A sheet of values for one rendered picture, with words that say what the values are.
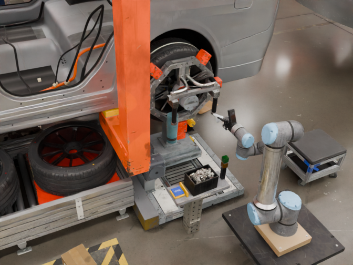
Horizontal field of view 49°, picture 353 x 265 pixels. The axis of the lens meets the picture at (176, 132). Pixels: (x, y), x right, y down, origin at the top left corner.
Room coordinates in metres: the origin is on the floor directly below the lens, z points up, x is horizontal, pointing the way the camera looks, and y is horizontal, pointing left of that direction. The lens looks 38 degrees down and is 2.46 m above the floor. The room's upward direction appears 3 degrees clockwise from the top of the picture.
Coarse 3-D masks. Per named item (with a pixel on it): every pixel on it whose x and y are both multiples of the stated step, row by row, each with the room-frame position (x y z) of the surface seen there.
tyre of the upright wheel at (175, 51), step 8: (160, 40) 2.77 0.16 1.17; (168, 40) 2.76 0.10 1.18; (176, 40) 2.78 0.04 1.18; (184, 40) 2.85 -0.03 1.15; (152, 48) 2.69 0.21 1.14; (160, 48) 2.66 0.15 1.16; (168, 48) 2.65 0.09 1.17; (176, 48) 2.64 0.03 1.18; (184, 48) 2.66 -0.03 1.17; (192, 48) 2.70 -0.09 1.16; (152, 56) 2.60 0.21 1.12; (160, 56) 2.57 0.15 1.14; (168, 56) 2.58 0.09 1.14; (176, 56) 2.61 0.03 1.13; (184, 56) 2.64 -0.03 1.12; (160, 64) 2.55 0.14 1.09; (208, 64) 2.75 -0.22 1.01; (200, 96) 2.73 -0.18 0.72; (160, 120) 2.55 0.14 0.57
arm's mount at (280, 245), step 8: (264, 224) 1.74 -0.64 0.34; (264, 232) 1.66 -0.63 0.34; (272, 232) 1.67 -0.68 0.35; (296, 232) 1.67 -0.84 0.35; (304, 232) 1.68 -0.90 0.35; (272, 240) 1.60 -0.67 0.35; (280, 240) 1.60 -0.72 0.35; (288, 240) 1.60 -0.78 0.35; (296, 240) 1.61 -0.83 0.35; (304, 240) 1.61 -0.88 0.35; (272, 248) 1.57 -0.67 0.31; (280, 248) 1.54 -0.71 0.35; (288, 248) 1.54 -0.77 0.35; (296, 248) 1.58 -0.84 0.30
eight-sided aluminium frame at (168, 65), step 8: (192, 56) 2.64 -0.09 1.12; (168, 64) 2.51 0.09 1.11; (176, 64) 2.52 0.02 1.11; (184, 64) 2.55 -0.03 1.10; (192, 64) 2.58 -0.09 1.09; (200, 64) 2.61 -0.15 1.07; (168, 72) 2.49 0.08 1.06; (152, 80) 2.47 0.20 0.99; (160, 80) 2.46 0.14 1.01; (208, 80) 2.67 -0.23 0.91; (152, 88) 2.43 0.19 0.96; (152, 96) 2.43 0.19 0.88; (208, 96) 2.66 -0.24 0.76; (152, 104) 2.43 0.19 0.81; (200, 104) 2.64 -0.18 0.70; (152, 112) 2.43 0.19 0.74; (160, 112) 2.51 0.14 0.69; (184, 112) 2.63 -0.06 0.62; (192, 112) 2.61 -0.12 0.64
